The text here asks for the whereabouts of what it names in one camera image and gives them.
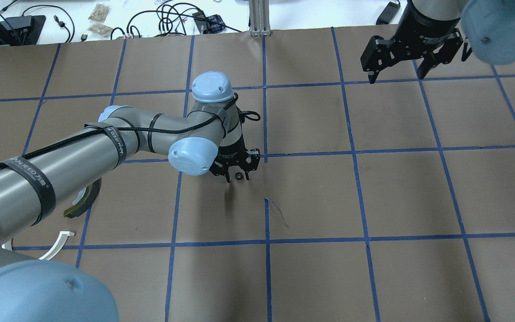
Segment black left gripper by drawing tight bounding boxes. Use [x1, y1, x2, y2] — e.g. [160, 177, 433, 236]
[209, 141, 260, 183]

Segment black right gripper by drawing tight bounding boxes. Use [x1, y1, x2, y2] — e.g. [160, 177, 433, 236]
[360, 13, 464, 84]

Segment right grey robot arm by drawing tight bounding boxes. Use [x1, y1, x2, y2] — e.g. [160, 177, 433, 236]
[360, 0, 515, 84]

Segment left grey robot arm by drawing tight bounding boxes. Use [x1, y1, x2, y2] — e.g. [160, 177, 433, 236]
[0, 72, 260, 322]

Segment black power adapter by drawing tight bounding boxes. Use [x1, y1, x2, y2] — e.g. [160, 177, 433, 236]
[375, 0, 401, 25]

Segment loose blue tape thread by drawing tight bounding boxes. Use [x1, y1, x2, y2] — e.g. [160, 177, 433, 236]
[266, 198, 290, 229]

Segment green brake shoe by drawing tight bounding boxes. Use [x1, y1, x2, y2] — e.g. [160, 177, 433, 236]
[63, 178, 102, 219]

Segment plaid pouch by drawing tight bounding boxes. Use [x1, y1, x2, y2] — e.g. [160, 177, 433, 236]
[206, 14, 227, 34]

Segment bag of small parts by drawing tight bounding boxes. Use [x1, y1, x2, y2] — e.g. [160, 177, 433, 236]
[88, 3, 111, 23]

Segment black monitor stand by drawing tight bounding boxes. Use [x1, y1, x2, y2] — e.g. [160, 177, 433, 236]
[0, 14, 46, 47]

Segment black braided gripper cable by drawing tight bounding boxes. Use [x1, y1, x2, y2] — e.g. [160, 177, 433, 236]
[0, 92, 261, 177]

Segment aluminium frame post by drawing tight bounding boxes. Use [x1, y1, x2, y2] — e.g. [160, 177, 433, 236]
[248, 0, 271, 37]

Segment tangled black cables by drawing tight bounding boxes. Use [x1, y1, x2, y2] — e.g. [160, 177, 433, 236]
[110, 2, 242, 40]

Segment white curved plastic bracket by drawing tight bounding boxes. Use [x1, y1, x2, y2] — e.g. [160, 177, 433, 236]
[0, 231, 76, 260]

